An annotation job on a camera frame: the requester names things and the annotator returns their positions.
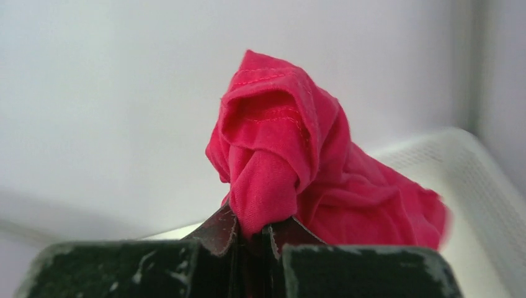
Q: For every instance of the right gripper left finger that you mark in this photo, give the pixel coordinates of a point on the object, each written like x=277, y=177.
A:
x=197, y=265

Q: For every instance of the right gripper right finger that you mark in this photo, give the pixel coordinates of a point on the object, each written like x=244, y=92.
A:
x=299, y=264

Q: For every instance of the magenta t shirt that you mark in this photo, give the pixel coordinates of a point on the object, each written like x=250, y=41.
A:
x=283, y=145

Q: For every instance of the white plastic basket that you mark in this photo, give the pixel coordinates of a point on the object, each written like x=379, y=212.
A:
x=484, y=243

